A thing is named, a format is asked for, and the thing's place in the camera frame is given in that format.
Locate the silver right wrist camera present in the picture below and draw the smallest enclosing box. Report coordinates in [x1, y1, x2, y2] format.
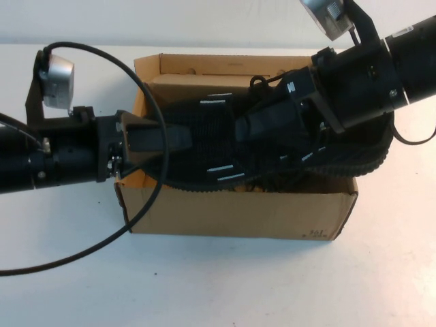
[299, 0, 359, 42]

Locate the black right camera mount bracket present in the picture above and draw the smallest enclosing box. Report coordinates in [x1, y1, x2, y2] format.
[346, 0, 390, 49]

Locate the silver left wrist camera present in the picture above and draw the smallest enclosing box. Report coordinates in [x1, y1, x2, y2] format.
[36, 54, 76, 110]

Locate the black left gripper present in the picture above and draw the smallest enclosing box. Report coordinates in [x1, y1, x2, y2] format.
[42, 108, 194, 187]

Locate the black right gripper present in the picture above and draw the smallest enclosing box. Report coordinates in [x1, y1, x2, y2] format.
[234, 36, 410, 144]

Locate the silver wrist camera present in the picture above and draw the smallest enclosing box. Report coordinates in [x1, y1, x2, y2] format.
[36, 54, 76, 110]
[299, 0, 359, 42]

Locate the black sneaker with white tag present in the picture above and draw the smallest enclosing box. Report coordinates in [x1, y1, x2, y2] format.
[149, 90, 396, 192]

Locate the brown cardboard shoe box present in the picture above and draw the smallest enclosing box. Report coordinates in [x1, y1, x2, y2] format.
[114, 53, 359, 241]

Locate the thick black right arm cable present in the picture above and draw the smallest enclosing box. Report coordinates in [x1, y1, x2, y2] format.
[390, 114, 436, 146]

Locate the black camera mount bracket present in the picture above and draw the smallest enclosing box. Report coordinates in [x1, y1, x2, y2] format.
[25, 77, 97, 138]
[346, 0, 390, 49]

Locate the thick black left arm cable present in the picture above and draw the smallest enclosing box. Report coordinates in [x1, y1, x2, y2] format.
[0, 41, 173, 277]

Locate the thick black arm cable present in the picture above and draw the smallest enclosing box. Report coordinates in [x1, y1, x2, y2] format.
[390, 114, 436, 146]
[0, 41, 173, 277]

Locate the black left camera mount bracket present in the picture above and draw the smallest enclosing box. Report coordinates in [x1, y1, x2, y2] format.
[25, 77, 97, 138]

